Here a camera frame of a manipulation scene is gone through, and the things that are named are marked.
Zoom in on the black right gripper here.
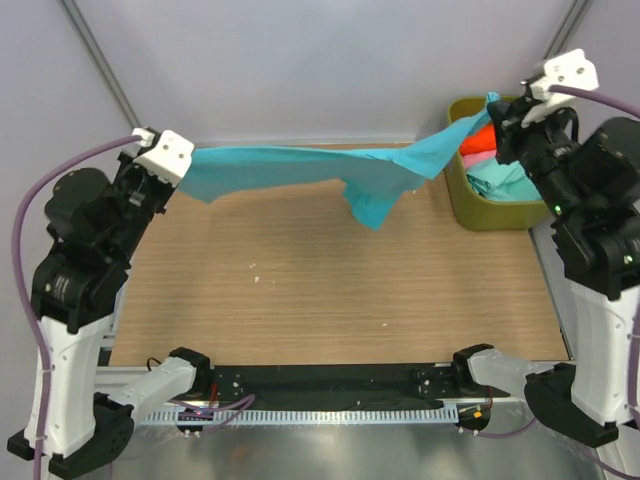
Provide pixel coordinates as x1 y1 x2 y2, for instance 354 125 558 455
490 94 587 224

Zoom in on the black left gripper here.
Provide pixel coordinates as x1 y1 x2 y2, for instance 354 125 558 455
105 146 175 263

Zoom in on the blue t shirt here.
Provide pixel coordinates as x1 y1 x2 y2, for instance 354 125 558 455
179 108 490 230

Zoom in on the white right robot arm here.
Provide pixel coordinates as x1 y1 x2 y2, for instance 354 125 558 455
450 97 639 447

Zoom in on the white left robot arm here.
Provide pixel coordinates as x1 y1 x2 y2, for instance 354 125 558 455
7 146 212 479

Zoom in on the orange folded t shirt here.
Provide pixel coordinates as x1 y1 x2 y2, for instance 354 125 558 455
459 124 497 156

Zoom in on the pink folded t shirt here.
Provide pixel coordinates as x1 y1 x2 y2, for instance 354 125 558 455
461 150 497 170

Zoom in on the mint green folded t shirt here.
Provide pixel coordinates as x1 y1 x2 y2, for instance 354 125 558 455
466 158 541 203

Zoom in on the olive green plastic tub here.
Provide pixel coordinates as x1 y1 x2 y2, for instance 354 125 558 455
446 95 556 232

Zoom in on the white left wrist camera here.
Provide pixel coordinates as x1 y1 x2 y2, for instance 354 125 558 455
132 128 195 188

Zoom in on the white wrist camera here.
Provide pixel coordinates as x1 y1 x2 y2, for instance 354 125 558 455
520 48 599 128
132 128 195 188

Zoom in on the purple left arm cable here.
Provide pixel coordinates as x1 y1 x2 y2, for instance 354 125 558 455
10 135 256 480

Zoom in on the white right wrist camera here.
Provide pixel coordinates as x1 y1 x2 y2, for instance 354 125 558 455
520 48 599 128

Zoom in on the aluminium right frame post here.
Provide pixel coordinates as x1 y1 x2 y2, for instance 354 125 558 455
541 0 594 60

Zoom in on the aluminium frame post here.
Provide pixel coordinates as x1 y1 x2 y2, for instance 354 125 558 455
57 0 142 128
541 0 594 60

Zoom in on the aluminium front frame rail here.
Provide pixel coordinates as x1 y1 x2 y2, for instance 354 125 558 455
89 360 576 407

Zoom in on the aluminium left frame post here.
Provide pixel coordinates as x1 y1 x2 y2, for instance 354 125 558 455
57 0 142 128

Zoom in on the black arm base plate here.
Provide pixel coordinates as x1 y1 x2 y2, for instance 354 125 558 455
212 363 486 408

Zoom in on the slotted grey cable duct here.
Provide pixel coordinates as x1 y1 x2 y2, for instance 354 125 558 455
141 404 459 428

